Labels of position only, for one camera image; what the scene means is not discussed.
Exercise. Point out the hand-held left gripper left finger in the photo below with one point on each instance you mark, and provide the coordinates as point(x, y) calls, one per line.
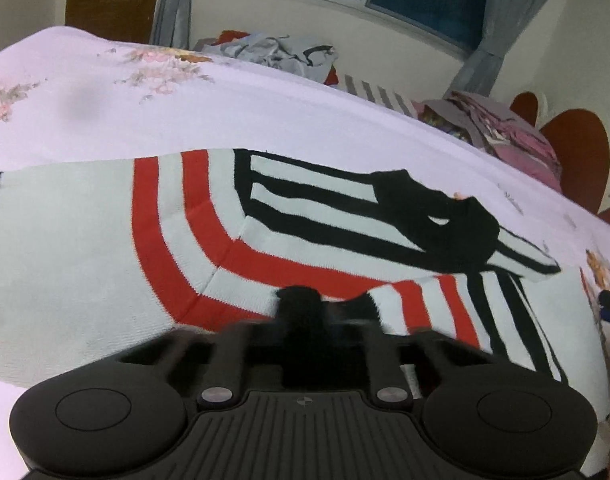
point(290, 310)

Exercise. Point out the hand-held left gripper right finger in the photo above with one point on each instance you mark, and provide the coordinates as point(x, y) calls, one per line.
point(316, 310)

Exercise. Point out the red black white striped sweater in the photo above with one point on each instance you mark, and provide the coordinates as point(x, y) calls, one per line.
point(85, 260)

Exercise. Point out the pile of pink clothes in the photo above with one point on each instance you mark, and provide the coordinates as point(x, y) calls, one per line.
point(515, 135)

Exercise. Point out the pile of grey clothes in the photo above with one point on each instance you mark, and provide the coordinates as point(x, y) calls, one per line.
point(265, 52)

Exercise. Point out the red and white headboard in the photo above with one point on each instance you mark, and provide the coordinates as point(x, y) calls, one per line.
point(577, 150)

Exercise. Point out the pink floral bed sheet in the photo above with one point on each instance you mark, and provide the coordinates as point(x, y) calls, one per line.
point(285, 110)

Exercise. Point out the grey white striped cloth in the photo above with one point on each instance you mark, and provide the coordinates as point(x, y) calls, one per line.
point(375, 94)

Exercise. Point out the colourful patterned cloth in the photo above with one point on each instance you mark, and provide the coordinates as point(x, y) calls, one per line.
point(441, 122)

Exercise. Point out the grey curtain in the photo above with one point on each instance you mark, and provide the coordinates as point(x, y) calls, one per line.
point(505, 20)
point(172, 5)

